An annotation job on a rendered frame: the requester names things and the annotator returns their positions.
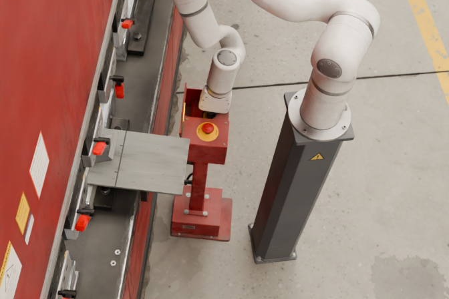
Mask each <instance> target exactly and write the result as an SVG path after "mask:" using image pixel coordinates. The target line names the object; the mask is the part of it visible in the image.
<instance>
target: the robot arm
mask: <svg viewBox="0 0 449 299"><path fill-rule="evenodd" d="M251 1H252V2H253V3H254V4H256V5H257V6H259V7H260V8H262V9H264V10H265V11H267V12H269V13H270V14H272V15H274V16H276V17H278V18H280V19H283V20H285V21H290V22H294V23H300V22H304V21H321V22H324V23H326V24H327V26H326V28H325V29H324V31H323V33H322V34H321V36H320V38H319V39H318V41H317V43H316V45H315V47H314V49H313V51H312V54H311V59H310V62H311V65H312V67H313V69H312V72H311V75H310V78H309V82H308V84H307V88H305V89H302V90H301V91H298V92H297V93H296V94H295V95H294V96H293V97H292V98H291V101H290V102H289V107H288V118H289V121H290V123H291V125H292V126H293V128H294V129H295V130H296V131H297V132H298V133H299V134H301V135H302V136H303V137H306V138H307V139H311V140H313V141H333V140H335V139H337V138H339V137H341V136H342V135H343V134H344V133H345V132H346V131H347V129H348V127H349V125H350V123H351V111H350V108H349V106H348V104H347V99H348V97H349V95H350V92H351V89H352V87H353V85H354V83H355V80H356V77H357V70H358V67H359V65H360V63H361V61H362V59H363V58H364V56H365V54H366V52H367V50H368V49H369V47H370V45H371V43H372V41H373V39H374V37H375V36H376V34H377V32H378V29H379V27H380V15H379V13H378V11H377V9H376V8H375V7H374V6H373V5H372V4H371V3H370V2H369V1H366V0H251ZM173 2H174V4H175V6H176V8H177V10H178V12H179V14H180V16H181V18H182V20H183V22H184V24H185V26H186V28H187V30H188V32H189V34H190V36H191V38H192V40H193V41H194V43H195V44H196V45H197V46H198V47H200V48H203V49H205V48H209V47H211V46H213V45H214V44H215V43H217V42H218V41H219V43H220V45H221V49H219V50H217V51H216V52H215V53H214V55H213V57H212V62H211V65H210V70H209V73H208V78H207V83H205V85H204V87H203V89H202V92H201V94H200V100H199V102H198V105H197V106H198V107H199V109H201V110H204V111H207V113H206V116H208V119H213V118H214V117H215V116H216V114H217V113H228V112H229V108H230V105H231V98H232V88H233V84H234V81H235V77H236V75H237V72H238V70H239V68H240V66H241V64H242V63H243V61H244V59H245V55H246V51H245V46H244V44H243V42H242V39H241V37H240V35H239V34H238V32H237V31H236V30H235V29H234V28H232V27H230V26H228V25H218V23H217V21H216V19H215V16H214V13H213V12H212V9H211V7H210V4H209V2H208V0H173Z"/></svg>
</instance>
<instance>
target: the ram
mask: <svg viewBox="0 0 449 299"><path fill-rule="evenodd" d="M117 2H118V0H116V2H115V5H114V10H113V13H112V19H111V22H110V27H109V30H108V36H107V39H106V44H105V47H104V52H103V55H102V60H101V63H100V68H99V71H98V77H97V80H96V85H95V88H94V93H93V97H92V102H91V105H90V110H89V113H88V118H87V122H86V126H85V130H84V134H83V138H82V143H81V146H80V151H79V154H78V160H77V163H76V168H75V171H74V174H73V180H72V183H71V188H70V191H69V196H68V199H67V204H66V207H65V212H64V215H63V221H62V224H61V229H60V232H59V237H58V241H57V246H56V249H55V254H54V257H53V262H52V265H51V270H50V273H49V278H48V282H47V287H46V290H45V295H44V298H43V299H46V298H47V293H48V290H49V285H50V282H51V276H52V273H53V268H54V265H55V259H56V256H57V251H58V248H59V243H60V240H61V235H62V232H63V226H64V223H65V218H66V215H67V209H68V206H69V201H70V198H71V193H72V190H73V185H74V181H75V178H76V173H77V170H78V164H79V161H80V156H81V153H82V148H83V144H84V140H85V136H86V131H87V128H88V123H89V120H90V114H91V111H92V106H93V103H94V98H95V94H96V90H97V86H98V81H99V78H100V73H101V70H102V64H103V61H104V56H105V53H106V47H107V44H108V39H109V36H110V31H111V28H112V23H113V19H114V14H115V11H116V6H117ZM112 3H113V0H0V273H1V268H2V265H3V261H4V258H5V254H6V251H7V247H8V244H9V241H10V242H11V245H12V246H13V249H14V250H15V253H16V254H17V257H18V258H19V261H20V262H21V265H22V267H21V271H20V275H19V279H18V282H17V287H16V289H15V294H14V297H13V299H40V297H41V292H42V289H43V284H44V281H45V275H46V272H47V267H48V264H49V259H50V256H51V251H52V248H53V243H54V240H55V235H56V232H57V227H58V224H59V219H60V215H61V210H62V207H63V202H64V199H65V194H66V191H67V186H68V182H69V177H70V174H71V169H72V166H73V161H74V158H75V155H76V150H77V146H78V142H79V138H80V134H81V130H82V125H83V122H84V117H85V114H86V109H87V106H88V101H89V98H90V93H91V89H92V84H93V81H94V76H95V73H96V68H97V65H98V59H99V56H100V51H101V48H102V43H103V40H104V35H105V32H106V27H107V24H108V19H109V16H110V11H111V8H112ZM40 131H41V132H42V136H43V140H44V142H45V146H46V149H47V153H48V156H49V165H48V168H47V173H46V176H45V180H44V183H43V187H42V191H41V195H40V198H39V199H38V197H37V194H36V191H35V188H34V185H33V182H32V180H31V176H30V174H29V169H30V166H31V162H32V159H33V155H34V152H35V148H36V145H37V141H38V137H39V133H40ZM23 193H24V194H25V197H26V200H27V203H28V205H29V208H30V210H29V214H28V217H27V221H26V225H25V229H24V232H23V234H22V233H21V230H20V228H19V226H18V223H17V221H16V215H17V211H18V208H19V204H20V201H21V197H22V194H23ZM31 213H32V215H33V219H34V221H33V226H32V229H31V233H30V237H29V241H28V244H26V242H25V239H24V236H25V232H26V229H27V225H28V221H29V217H30V214H31Z"/></svg>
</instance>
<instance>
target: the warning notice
mask: <svg viewBox="0 0 449 299"><path fill-rule="evenodd" d="M21 267H22V265H21V262H20V261H19V258H18V257H17V254H16V253H15V250H14V249H13V246H12V245H11V242H10V241H9V244H8V247H7V251H6V254H5V258H4V261H3V265H2V268H1V273H0V299H13V297H14V294H15V289H16V287H17V282H18V279H19V275H20V271H21Z"/></svg>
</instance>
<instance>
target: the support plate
mask: <svg viewBox="0 0 449 299"><path fill-rule="evenodd" d="M113 131H114V130H113V129H107V128H102V133H101V137H102V136H106V135H112V134H113ZM115 131H116V132H118V139H117V143H116V149H115V153H114V158H113V160H110V161H106V162H100V163H95V164H94V166H93V167H92V168H90V169H89V173H88V178H87V181H88V185H93V186H104V187H110V188H120V189H126V190H136V191H143V192H153V193H159V194H169V195H175V196H182V191H183V186H184V177H185V172H186V163H187V158H188V149H189V144H190V139H188V138H182V137H172V136H166V135H156V134H150V133H139V132H133V131H127V134H126V140H125V144H124V150H123V154H122V160H121V164H120V170H119V173H118V179H117V183H116V186H115V182H116V176H117V173H116V172H117V171H118V166H119V163H120V156H121V153H122V146H120V145H123V143H124V136H125V132H126V131H123V130H117V129H115ZM114 171H116V172H114Z"/></svg>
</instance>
